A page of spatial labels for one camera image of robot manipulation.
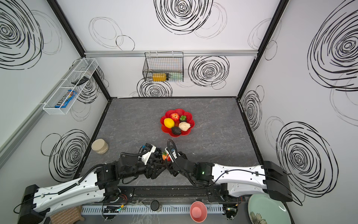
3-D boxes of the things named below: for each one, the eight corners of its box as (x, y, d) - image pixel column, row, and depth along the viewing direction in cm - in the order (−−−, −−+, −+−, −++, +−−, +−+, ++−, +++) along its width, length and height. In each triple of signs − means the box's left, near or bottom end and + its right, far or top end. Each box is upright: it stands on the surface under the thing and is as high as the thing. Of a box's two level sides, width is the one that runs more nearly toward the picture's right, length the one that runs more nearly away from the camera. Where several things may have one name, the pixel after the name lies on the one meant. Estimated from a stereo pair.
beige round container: (94, 154, 90) (89, 150, 84) (99, 144, 95) (94, 138, 89) (106, 154, 90) (101, 150, 84) (110, 144, 95) (106, 138, 89)
